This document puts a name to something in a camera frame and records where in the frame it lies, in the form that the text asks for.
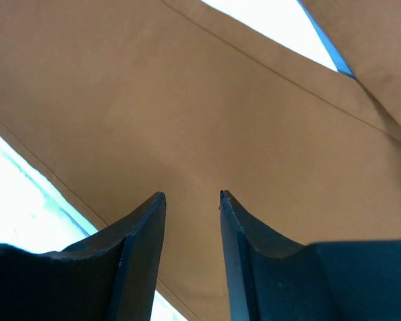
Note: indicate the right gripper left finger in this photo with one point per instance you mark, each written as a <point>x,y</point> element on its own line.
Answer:
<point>110,275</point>

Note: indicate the brown trousers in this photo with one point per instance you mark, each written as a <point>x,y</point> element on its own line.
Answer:
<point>116,100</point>

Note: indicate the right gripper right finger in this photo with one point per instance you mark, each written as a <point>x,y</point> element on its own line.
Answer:
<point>271,277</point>

